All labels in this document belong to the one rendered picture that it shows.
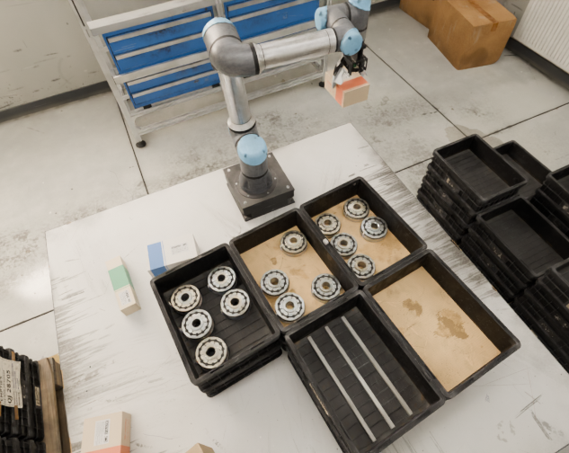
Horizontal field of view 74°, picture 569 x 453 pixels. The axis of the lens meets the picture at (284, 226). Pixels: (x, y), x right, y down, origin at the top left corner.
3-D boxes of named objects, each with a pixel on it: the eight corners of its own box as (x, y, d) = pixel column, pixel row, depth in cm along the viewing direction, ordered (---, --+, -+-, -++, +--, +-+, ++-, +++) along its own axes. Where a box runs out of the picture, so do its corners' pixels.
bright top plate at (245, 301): (215, 300, 131) (215, 300, 130) (239, 284, 134) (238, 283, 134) (231, 323, 126) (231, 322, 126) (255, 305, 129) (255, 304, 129)
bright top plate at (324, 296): (306, 280, 134) (306, 279, 133) (331, 270, 136) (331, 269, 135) (320, 305, 129) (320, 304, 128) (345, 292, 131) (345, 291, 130)
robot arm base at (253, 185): (235, 172, 171) (233, 157, 163) (268, 165, 173) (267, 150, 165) (242, 198, 163) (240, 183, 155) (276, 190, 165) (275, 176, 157)
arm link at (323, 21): (325, 20, 122) (356, 13, 124) (314, 3, 128) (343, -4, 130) (324, 42, 129) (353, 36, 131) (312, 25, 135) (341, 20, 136)
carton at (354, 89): (324, 87, 165) (324, 72, 159) (348, 79, 167) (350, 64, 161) (342, 108, 156) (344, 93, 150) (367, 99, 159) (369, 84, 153)
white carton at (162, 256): (155, 280, 154) (146, 270, 146) (151, 256, 160) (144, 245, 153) (202, 267, 156) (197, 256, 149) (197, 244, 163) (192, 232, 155)
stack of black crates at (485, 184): (412, 200, 241) (431, 149, 204) (449, 184, 247) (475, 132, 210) (452, 249, 220) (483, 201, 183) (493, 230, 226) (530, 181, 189)
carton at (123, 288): (111, 268, 158) (104, 262, 153) (125, 262, 159) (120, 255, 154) (126, 316, 145) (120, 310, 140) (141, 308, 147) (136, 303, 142)
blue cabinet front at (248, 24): (235, 76, 294) (223, 1, 248) (316, 52, 309) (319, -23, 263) (236, 79, 292) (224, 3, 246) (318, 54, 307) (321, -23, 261)
